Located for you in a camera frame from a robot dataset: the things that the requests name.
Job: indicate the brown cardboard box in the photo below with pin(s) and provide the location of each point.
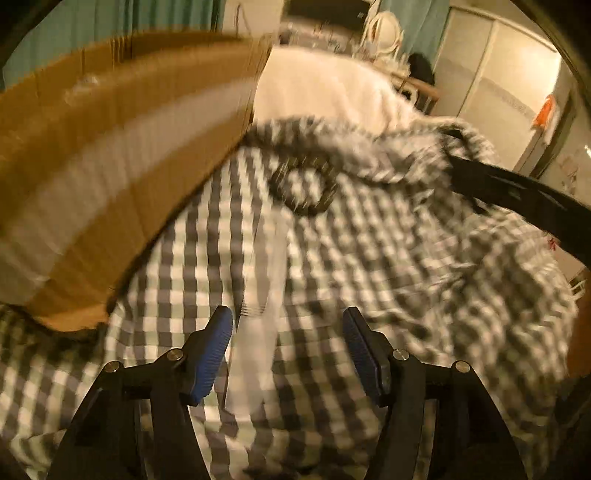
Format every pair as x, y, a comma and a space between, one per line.
115, 161

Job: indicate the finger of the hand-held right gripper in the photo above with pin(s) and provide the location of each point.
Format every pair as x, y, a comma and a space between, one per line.
531, 198

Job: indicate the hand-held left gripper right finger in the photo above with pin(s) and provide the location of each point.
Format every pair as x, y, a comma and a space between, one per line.
364, 355

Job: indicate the teal curtain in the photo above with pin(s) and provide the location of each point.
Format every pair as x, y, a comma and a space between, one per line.
115, 27
415, 23

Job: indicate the long white plastic stick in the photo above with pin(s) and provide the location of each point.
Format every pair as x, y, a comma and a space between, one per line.
263, 314

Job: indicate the white louvered wardrobe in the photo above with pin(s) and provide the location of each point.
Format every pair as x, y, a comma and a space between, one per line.
498, 83

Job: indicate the black television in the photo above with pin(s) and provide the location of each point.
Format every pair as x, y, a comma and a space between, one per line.
323, 7

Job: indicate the white bedspread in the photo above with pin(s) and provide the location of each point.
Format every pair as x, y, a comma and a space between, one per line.
323, 87

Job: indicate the wooden chair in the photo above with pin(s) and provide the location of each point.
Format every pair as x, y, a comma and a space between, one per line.
418, 92

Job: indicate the black bag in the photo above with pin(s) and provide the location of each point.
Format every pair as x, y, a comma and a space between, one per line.
421, 69

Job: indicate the orange hanging cloth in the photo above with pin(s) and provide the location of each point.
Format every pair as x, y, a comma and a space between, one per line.
545, 115

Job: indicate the white oval mirror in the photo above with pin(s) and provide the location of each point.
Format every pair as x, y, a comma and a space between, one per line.
383, 34

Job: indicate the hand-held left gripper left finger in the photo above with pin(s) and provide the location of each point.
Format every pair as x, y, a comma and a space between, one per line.
212, 355

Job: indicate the checkered blanket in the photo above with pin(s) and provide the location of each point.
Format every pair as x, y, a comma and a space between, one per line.
415, 277

